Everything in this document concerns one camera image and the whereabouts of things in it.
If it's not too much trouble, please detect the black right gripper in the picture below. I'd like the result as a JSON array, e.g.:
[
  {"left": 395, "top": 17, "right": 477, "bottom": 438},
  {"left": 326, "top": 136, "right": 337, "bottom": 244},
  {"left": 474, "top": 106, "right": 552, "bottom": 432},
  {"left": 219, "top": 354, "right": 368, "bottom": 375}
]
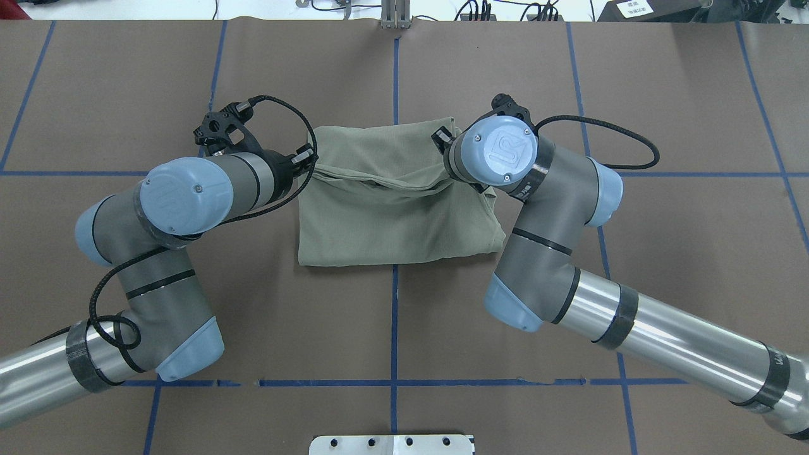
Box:
[{"left": 432, "top": 126, "right": 468, "bottom": 183}]

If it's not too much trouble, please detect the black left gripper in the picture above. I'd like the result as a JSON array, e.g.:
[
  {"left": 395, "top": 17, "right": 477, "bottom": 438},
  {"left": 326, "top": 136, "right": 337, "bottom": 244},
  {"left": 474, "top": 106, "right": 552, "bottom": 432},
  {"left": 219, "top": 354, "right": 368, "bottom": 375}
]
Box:
[{"left": 257, "top": 144, "right": 316, "bottom": 203}]

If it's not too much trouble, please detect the olive green long-sleeve shirt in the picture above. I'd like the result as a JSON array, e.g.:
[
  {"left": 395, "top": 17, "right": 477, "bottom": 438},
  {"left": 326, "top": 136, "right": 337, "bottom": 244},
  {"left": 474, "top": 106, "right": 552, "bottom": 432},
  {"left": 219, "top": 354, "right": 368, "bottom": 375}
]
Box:
[{"left": 297, "top": 116, "right": 506, "bottom": 267}]

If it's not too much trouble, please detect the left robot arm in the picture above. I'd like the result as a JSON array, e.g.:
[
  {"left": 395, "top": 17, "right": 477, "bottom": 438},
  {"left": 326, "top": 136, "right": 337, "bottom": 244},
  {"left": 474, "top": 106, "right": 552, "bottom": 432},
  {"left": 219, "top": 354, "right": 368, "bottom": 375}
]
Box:
[{"left": 2, "top": 143, "right": 317, "bottom": 428}]

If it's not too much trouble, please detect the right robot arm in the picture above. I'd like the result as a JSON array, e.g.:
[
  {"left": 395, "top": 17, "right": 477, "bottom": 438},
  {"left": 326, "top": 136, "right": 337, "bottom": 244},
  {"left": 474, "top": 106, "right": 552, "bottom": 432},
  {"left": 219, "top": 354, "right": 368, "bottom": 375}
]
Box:
[{"left": 431, "top": 112, "right": 807, "bottom": 444}]

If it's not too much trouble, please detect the black box with label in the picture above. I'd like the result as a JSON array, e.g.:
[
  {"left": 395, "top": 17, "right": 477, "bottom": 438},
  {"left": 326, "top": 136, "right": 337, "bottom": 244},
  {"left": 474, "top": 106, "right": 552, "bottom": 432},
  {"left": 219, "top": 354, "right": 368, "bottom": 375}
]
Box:
[{"left": 596, "top": 1, "right": 714, "bottom": 23}]

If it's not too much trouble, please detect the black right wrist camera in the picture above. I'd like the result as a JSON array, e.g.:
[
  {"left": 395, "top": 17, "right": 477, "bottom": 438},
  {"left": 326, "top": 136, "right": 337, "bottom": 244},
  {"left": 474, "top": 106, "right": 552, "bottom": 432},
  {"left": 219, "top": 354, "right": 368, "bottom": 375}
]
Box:
[{"left": 491, "top": 93, "right": 534, "bottom": 126}]

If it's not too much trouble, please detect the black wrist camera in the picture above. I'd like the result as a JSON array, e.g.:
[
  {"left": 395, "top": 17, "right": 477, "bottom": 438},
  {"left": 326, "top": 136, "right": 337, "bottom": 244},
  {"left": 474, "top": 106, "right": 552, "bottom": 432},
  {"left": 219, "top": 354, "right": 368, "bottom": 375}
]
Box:
[
  {"left": 193, "top": 101, "right": 259, "bottom": 157},
  {"left": 491, "top": 93, "right": 534, "bottom": 126}
]

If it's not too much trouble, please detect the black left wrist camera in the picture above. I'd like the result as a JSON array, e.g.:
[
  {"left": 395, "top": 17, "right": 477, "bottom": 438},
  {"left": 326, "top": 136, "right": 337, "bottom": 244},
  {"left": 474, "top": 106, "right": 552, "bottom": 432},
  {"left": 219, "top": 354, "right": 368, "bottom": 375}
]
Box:
[{"left": 193, "top": 101, "right": 259, "bottom": 157}]

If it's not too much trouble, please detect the grey aluminium frame post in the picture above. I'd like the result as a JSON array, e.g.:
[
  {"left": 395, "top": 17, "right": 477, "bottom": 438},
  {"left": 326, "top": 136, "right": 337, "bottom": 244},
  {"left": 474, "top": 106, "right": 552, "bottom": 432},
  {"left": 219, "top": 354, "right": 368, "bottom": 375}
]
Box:
[{"left": 380, "top": 0, "right": 412, "bottom": 30}]

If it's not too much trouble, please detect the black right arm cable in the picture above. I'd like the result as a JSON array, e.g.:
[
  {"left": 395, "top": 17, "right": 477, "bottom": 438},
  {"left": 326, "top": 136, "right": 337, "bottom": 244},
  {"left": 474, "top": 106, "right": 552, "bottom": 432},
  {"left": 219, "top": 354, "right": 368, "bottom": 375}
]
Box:
[{"left": 534, "top": 115, "right": 660, "bottom": 170}]

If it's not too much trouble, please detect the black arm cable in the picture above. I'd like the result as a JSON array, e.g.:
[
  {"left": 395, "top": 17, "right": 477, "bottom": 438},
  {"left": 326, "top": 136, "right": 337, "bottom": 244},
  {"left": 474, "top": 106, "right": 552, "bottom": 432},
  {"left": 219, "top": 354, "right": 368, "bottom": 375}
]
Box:
[
  {"left": 534, "top": 115, "right": 660, "bottom": 170},
  {"left": 32, "top": 95, "right": 319, "bottom": 373}
]

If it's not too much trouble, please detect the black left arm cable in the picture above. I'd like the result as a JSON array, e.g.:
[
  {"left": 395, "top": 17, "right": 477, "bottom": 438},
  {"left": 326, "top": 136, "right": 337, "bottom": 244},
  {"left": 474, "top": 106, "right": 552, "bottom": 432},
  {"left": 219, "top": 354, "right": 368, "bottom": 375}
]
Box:
[{"left": 32, "top": 95, "right": 319, "bottom": 373}]

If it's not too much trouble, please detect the white metal base plate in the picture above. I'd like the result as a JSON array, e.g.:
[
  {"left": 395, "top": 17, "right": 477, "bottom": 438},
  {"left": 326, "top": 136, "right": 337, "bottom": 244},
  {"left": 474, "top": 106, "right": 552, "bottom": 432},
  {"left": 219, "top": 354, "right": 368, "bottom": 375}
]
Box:
[{"left": 308, "top": 433, "right": 476, "bottom": 454}]

